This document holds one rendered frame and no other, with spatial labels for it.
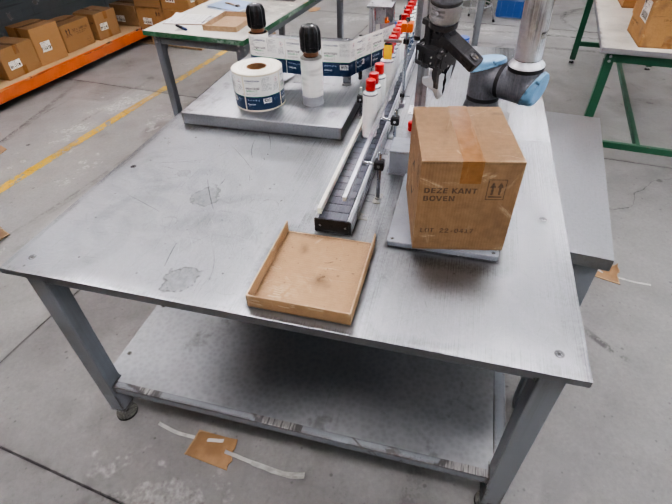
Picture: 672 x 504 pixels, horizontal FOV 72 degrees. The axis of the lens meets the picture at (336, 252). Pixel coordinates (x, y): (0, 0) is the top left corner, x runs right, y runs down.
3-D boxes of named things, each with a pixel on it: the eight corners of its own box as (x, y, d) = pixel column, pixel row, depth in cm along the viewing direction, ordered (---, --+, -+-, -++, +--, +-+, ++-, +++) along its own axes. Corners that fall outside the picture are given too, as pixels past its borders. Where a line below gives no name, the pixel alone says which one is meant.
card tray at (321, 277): (287, 231, 135) (286, 220, 132) (375, 244, 129) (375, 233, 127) (247, 306, 113) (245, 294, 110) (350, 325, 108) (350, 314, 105)
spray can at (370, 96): (363, 131, 169) (364, 76, 156) (377, 133, 168) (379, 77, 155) (360, 138, 166) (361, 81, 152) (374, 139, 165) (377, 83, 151)
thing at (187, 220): (271, 37, 278) (271, 34, 277) (533, 53, 248) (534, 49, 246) (1, 273, 127) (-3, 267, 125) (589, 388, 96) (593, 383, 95)
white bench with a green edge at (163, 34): (282, 59, 484) (273, -29, 431) (349, 66, 463) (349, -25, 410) (173, 142, 352) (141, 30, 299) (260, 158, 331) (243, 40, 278)
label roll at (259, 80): (235, 113, 184) (229, 77, 174) (238, 93, 199) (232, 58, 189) (285, 110, 185) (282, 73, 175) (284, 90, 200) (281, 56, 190)
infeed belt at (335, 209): (402, 45, 253) (403, 38, 250) (417, 46, 251) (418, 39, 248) (318, 228, 134) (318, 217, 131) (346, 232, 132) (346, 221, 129)
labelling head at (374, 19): (370, 56, 228) (371, -1, 211) (396, 58, 226) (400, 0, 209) (364, 66, 218) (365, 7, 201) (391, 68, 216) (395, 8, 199)
